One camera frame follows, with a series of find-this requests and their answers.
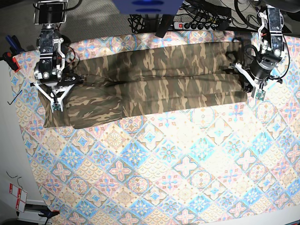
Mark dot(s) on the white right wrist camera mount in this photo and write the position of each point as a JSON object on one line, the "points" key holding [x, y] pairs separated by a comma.
{"points": [[55, 92]]}

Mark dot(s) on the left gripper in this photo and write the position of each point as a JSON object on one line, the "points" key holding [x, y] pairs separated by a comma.
{"points": [[260, 67]]}

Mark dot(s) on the red white label card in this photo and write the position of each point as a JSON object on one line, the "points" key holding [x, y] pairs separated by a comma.
{"points": [[19, 197]]}

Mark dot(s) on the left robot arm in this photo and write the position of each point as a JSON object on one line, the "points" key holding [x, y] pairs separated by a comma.
{"points": [[272, 47]]}

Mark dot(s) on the red black clamp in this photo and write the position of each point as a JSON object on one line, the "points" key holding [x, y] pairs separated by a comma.
{"points": [[11, 61]]}

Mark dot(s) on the camouflage T-shirt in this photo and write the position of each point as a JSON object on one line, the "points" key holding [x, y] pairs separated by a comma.
{"points": [[143, 82]]}

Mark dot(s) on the black wire basket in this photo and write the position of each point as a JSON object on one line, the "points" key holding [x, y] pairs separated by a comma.
{"points": [[136, 23]]}

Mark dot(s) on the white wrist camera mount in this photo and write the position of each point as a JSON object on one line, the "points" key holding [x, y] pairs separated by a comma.
{"points": [[55, 92], [258, 86]]}

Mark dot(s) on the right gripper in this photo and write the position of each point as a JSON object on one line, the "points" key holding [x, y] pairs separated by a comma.
{"points": [[49, 73]]}

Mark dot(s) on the black allen key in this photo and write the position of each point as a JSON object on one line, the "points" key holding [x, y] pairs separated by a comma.
{"points": [[13, 100]]}

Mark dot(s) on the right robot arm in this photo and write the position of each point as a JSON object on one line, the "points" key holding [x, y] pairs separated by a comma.
{"points": [[50, 14]]}

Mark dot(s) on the white power strip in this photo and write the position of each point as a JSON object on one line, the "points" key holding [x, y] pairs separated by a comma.
{"points": [[195, 26]]}

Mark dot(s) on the patterned tile tablecloth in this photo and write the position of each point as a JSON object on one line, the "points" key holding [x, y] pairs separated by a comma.
{"points": [[194, 166]]}

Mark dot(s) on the blue orange bottom clamp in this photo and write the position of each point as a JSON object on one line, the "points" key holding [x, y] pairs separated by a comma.
{"points": [[48, 214]]}

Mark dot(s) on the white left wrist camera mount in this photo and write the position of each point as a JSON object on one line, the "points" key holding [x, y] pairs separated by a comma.
{"points": [[258, 86]]}

